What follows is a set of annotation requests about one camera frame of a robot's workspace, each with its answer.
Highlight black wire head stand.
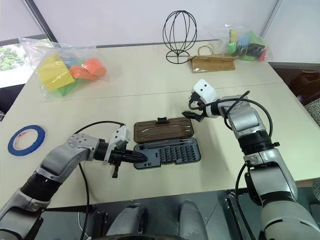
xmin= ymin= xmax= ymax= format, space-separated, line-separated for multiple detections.
xmin=162 ymin=9 xmax=199 ymax=65

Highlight black metal table frame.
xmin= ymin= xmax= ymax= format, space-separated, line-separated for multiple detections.
xmin=219 ymin=188 xmax=253 ymax=240

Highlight clear bag of coloured blocks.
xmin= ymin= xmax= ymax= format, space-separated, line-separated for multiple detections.
xmin=19 ymin=36 xmax=109 ymax=99

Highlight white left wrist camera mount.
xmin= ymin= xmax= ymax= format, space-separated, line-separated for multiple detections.
xmin=102 ymin=125 xmax=132 ymax=166

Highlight grey rounded robot leg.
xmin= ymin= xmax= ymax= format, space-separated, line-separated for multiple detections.
xmin=177 ymin=199 xmax=209 ymax=240
xmin=106 ymin=202 xmax=149 ymax=238

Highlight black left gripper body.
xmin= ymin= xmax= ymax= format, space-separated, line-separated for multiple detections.
xmin=109 ymin=140 xmax=133 ymax=179

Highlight brown cardboard box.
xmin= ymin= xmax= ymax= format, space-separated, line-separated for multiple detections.
xmin=287 ymin=69 xmax=320 ymax=106

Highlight black white patterned cushion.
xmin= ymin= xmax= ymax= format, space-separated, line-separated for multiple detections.
xmin=304 ymin=98 xmax=320 ymax=126

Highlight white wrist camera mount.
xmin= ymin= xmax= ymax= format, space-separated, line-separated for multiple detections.
xmin=193 ymin=79 xmax=221 ymax=119
xmin=102 ymin=125 xmax=132 ymax=166

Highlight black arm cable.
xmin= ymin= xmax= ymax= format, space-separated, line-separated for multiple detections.
xmin=206 ymin=90 xmax=274 ymax=136
xmin=74 ymin=120 xmax=126 ymax=240

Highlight orange foam block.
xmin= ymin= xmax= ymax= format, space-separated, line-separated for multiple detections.
xmin=69 ymin=58 xmax=108 ymax=81

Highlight green foam block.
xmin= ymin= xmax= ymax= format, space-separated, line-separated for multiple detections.
xmin=55 ymin=79 xmax=87 ymax=97

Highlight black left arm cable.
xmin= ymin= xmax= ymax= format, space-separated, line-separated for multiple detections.
xmin=74 ymin=120 xmax=126 ymax=240

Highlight black window frame bar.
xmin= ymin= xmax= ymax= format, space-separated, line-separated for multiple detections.
xmin=21 ymin=0 xmax=59 ymax=44

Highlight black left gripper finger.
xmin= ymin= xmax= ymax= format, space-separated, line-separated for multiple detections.
xmin=125 ymin=149 xmax=147 ymax=160
xmin=124 ymin=156 xmax=148 ymax=165

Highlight brown paper bag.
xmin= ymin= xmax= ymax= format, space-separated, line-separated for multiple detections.
xmin=188 ymin=44 xmax=240 ymax=74

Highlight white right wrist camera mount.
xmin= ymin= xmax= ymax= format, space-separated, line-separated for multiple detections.
xmin=193 ymin=79 xmax=221 ymax=119

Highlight dark grey pen screwdriver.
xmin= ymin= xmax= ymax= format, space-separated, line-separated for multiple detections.
xmin=138 ymin=139 xmax=189 ymax=150

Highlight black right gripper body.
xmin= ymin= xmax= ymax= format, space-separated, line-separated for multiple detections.
xmin=187 ymin=91 xmax=208 ymax=112

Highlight open screwdriver bit case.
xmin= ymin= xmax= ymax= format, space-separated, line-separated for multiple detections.
xmin=131 ymin=116 xmax=202 ymax=171

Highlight yellow foam block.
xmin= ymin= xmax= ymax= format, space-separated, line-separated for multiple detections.
xmin=37 ymin=56 xmax=76 ymax=91

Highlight blue tape roll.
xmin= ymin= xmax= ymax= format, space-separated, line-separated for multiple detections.
xmin=7 ymin=124 xmax=48 ymax=158

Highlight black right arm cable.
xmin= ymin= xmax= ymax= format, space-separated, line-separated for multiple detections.
xmin=206 ymin=90 xmax=274 ymax=136

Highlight clear bag of green blocks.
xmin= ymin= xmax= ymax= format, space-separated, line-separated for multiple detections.
xmin=219 ymin=23 xmax=274 ymax=62

